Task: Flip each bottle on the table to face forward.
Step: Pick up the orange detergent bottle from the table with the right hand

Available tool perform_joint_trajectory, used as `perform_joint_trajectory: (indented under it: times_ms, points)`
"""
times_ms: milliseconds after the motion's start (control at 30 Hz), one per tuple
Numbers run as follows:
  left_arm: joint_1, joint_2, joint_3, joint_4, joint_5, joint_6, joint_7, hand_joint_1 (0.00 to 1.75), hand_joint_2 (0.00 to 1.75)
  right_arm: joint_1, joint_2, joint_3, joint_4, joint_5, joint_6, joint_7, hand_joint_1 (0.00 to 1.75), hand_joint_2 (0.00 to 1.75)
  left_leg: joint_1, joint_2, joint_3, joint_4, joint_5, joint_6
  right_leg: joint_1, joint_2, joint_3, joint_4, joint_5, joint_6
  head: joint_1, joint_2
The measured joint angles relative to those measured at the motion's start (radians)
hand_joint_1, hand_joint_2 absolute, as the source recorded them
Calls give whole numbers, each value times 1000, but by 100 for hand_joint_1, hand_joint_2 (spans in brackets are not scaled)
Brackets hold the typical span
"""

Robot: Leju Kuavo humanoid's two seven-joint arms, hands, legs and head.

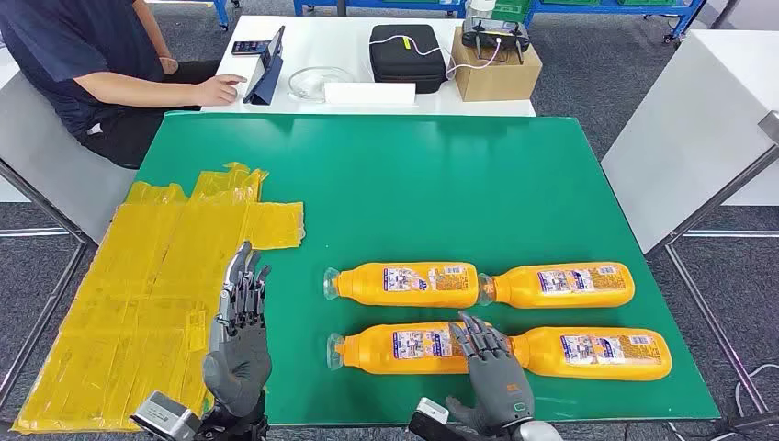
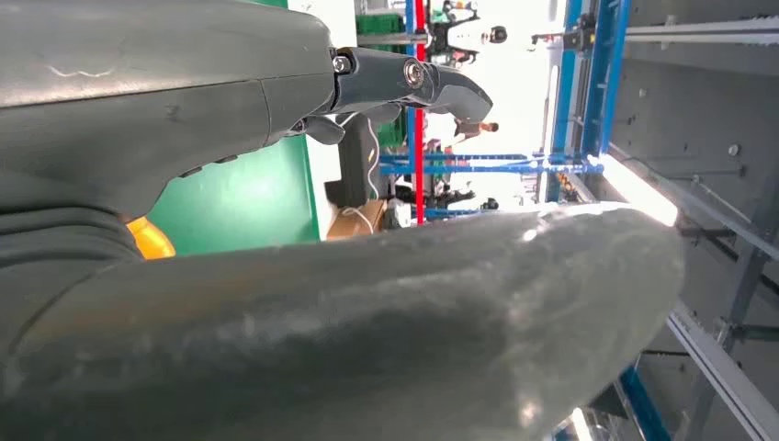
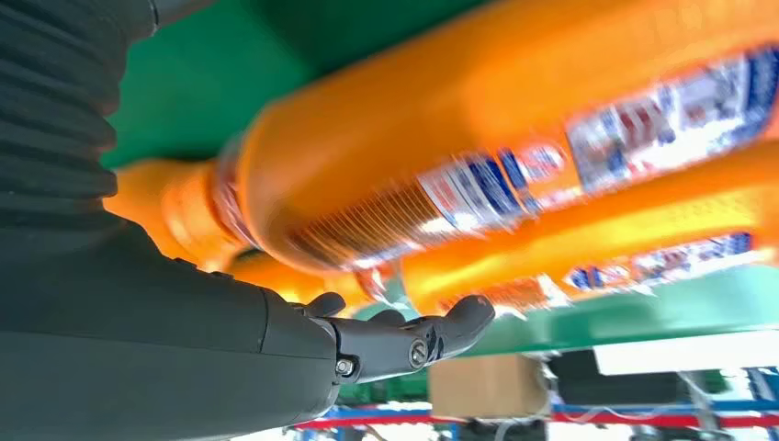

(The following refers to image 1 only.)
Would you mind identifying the long white box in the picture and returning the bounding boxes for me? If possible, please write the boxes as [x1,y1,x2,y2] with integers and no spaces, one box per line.
[323,82,417,107]

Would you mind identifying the white charging cable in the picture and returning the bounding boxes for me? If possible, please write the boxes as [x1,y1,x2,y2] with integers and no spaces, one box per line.
[368,34,503,80]

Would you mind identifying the grey metal table frame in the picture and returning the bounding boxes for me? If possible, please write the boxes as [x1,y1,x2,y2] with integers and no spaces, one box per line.
[645,111,779,434]
[0,159,93,409]

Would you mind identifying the brown cardboard box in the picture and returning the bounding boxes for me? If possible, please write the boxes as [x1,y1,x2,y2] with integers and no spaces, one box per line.
[450,27,544,103]

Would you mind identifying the yellow plastic sheet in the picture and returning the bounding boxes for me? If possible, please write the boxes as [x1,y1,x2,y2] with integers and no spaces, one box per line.
[12,162,306,435]

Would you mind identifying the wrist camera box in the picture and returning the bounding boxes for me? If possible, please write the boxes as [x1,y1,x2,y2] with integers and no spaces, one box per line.
[407,397,455,441]
[129,390,202,441]

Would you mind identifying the white side table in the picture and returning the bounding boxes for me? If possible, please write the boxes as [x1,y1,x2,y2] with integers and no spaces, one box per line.
[601,28,779,255]
[0,45,138,244]

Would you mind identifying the green table mat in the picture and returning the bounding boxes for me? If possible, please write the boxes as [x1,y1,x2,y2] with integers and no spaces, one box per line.
[130,111,722,427]

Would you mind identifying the black zip case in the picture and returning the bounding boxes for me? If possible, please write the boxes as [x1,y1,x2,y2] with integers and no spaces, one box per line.
[368,24,448,95]

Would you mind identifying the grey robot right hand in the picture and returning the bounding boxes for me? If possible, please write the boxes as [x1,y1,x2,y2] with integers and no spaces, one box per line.
[445,311,536,437]

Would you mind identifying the black smartphone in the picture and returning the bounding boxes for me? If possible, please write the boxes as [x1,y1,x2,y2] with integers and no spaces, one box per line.
[231,40,272,57]

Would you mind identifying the white floor cable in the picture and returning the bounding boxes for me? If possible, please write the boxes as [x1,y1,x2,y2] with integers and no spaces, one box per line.
[733,363,779,421]

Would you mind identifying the tablet with blue cover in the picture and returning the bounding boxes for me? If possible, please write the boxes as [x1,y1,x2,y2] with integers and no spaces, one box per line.
[243,25,286,107]

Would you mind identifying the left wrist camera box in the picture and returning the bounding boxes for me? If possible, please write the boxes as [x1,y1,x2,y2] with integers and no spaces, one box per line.
[129,390,202,441]

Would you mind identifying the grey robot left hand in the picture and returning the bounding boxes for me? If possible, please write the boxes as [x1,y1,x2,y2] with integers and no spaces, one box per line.
[202,241,273,421]

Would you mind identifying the orange detergent bottle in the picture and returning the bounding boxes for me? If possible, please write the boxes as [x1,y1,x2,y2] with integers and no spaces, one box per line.
[322,261,480,310]
[510,326,673,382]
[326,321,473,376]
[477,261,636,310]

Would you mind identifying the person's right hand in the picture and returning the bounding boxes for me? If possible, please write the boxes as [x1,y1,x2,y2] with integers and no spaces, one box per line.
[193,73,248,107]

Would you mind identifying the green plastic bin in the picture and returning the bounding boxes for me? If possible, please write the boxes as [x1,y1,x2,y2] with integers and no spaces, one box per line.
[491,0,534,22]

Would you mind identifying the black remote controller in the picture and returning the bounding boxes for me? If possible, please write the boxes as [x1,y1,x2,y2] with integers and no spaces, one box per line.
[460,16,532,65]

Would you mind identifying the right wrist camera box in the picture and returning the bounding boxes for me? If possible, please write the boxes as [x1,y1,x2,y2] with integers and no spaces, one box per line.
[407,397,455,441]

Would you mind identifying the blue metal rack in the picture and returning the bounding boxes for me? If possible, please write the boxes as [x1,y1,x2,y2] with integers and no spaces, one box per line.
[211,0,242,30]
[293,0,469,18]
[524,0,708,42]

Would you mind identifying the person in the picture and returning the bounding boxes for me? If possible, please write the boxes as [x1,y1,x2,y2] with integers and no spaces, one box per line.
[0,0,248,170]

